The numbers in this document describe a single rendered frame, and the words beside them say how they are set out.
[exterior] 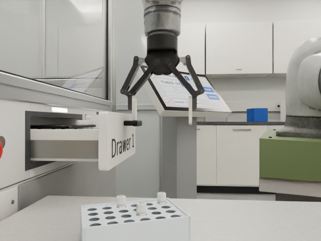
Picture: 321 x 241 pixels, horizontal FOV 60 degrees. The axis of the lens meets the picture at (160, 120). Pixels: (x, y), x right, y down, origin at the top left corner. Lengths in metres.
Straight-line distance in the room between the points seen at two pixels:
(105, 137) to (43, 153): 0.13
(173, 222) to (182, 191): 1.21
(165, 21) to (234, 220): 0.44
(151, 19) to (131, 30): 1.70
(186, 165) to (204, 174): 2.03
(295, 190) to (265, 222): 0.36
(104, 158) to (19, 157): 0.15
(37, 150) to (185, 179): 1.07
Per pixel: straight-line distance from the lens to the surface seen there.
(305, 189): 0.81
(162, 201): 0.40
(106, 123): 0.52
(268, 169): 0.80
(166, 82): 1.46
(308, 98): 0.84
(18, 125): 0.56
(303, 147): 0.79
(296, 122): 0.87
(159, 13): 0.68
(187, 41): 4.00
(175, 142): 1.49
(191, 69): 0.67
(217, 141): 3.53
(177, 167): 1.50
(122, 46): 2.36
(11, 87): 0.55
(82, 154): 0.55
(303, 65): 0.86
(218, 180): 3.60
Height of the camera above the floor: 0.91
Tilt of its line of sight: level
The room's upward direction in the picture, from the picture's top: straight up
